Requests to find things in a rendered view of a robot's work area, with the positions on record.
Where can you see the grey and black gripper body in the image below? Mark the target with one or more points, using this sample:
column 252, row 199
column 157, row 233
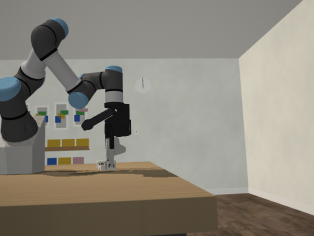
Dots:
column 119, row 121

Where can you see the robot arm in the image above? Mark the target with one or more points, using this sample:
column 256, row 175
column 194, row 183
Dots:
column 17, row 125

